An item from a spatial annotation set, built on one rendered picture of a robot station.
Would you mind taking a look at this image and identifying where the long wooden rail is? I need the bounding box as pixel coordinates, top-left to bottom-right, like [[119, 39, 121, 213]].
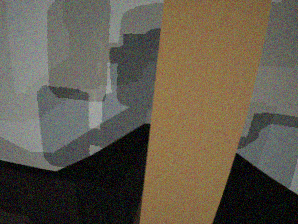
[[140, 0, 273, 224]]

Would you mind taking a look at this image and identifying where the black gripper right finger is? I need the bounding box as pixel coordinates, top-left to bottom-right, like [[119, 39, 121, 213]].
[[213, 153, 298, 224]]

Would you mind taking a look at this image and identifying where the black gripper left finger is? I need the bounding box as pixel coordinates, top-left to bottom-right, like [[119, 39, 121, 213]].
[[0, 123, 150, 224]]

